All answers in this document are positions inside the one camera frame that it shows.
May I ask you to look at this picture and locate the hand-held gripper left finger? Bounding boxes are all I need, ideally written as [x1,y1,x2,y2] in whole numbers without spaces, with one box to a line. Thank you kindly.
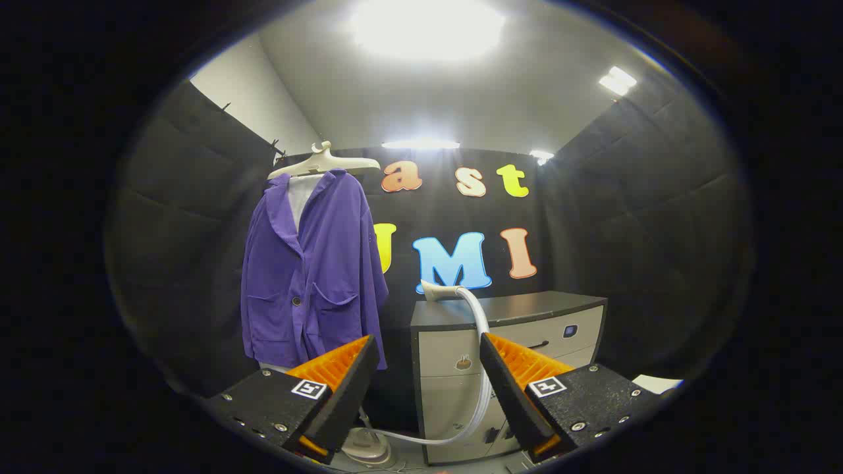
[201,334,381,465]

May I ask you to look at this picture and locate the grey cabinet with dark top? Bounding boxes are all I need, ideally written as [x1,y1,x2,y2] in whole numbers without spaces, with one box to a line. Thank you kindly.
[410,291,608,466]

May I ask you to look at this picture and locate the white paper sheet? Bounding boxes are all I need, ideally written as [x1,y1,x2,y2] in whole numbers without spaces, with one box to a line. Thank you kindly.
[631,374,684,395]

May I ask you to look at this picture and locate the purple corduroy jacket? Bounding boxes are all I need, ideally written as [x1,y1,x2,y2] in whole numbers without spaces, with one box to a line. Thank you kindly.
[240,169,390,371]

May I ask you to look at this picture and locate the garment steamer base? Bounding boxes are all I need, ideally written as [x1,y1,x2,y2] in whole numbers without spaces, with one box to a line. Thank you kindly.
[339,427,396,469]

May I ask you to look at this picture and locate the white clothes hanger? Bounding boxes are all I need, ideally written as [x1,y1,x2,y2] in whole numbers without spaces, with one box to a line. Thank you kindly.
[267,141,382,180]

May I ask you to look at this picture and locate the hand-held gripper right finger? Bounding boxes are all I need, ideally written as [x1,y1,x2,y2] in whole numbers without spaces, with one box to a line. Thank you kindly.
[479,332,661,465]

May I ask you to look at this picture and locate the white inner garment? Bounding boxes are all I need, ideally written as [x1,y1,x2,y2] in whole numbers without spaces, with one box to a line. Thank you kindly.
[260,174,325,373]

